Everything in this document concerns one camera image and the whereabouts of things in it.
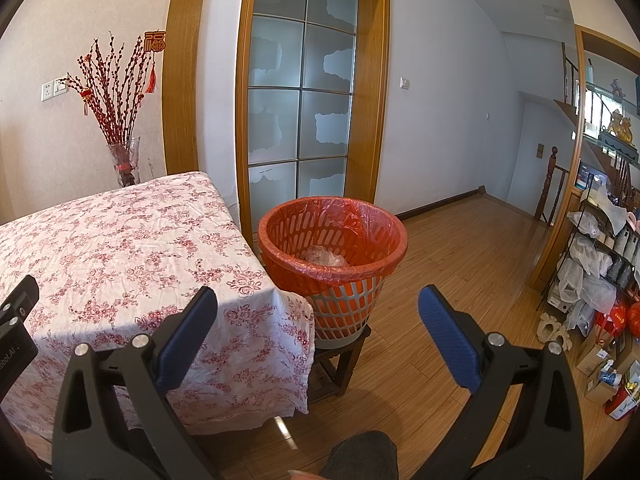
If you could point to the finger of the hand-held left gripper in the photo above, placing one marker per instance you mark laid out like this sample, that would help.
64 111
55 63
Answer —
20 305

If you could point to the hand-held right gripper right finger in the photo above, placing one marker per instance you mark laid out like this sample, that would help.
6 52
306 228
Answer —
450 340

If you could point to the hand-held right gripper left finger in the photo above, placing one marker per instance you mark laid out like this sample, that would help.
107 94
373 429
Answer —
185 340

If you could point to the orange-lined grey plastic basket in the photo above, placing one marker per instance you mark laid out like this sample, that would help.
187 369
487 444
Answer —
280 260

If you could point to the clear plastic bag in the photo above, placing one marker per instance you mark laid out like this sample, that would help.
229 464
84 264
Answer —
322 255

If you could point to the beige plush slipper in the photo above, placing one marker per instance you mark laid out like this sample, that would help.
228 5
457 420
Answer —
560 337
545 327

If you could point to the floral tablecloth table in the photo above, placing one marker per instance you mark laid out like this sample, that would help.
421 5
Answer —
125 260

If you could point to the dark wooden stool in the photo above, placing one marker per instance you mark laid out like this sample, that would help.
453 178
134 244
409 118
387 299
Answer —
345 365

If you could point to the dark wooden baseboard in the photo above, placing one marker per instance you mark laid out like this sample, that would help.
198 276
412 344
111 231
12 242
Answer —
440 205

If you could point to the cardboard box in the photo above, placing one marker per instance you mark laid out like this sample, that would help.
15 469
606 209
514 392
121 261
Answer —
597 392
592 357

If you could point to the person's dark trouser leg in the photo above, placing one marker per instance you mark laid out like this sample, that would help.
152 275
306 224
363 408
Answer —
360 455

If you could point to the large white plastic bag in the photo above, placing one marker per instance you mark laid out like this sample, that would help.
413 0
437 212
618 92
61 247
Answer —
587 285

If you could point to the red gift bag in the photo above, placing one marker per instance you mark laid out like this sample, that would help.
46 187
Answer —
610 322

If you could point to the glass vase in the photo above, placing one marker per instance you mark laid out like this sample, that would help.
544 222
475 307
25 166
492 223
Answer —
122 160

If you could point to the small white plastic bag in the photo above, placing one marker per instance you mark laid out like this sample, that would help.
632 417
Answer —
585 222

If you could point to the red and white box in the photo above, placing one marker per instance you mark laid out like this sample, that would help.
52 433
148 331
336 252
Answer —
622 400

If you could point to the red berry branches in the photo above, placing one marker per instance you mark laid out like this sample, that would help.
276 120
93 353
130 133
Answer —
112 110

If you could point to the small red hanging ornament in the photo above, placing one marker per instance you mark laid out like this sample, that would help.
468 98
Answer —
86 95

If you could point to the frosted glass door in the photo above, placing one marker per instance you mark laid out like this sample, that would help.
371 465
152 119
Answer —
277 120

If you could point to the golden figurine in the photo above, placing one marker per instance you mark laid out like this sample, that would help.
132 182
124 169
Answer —
622 130

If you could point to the stair railing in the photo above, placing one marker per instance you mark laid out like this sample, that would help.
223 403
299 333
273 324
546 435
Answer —
572 75

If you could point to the red hanging character ornament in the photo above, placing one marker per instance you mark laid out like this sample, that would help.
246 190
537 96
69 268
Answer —
155 42

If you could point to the wooden partition frame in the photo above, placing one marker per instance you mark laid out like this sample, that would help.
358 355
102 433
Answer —
562 220

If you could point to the wooden newel post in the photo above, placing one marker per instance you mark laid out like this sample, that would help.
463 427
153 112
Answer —
547 185

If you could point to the white wall socket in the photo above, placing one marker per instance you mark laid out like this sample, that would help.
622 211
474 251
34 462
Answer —
47 91

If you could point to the white double wall switch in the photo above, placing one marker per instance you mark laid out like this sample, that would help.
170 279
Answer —
60 87

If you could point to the wooden door frame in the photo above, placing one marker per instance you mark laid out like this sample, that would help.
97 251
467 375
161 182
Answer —
370 110

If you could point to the wooden wall trim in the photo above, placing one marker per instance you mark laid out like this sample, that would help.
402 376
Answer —
182 85

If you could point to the small white light switch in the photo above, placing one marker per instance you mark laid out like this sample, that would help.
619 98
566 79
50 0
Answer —
405 82

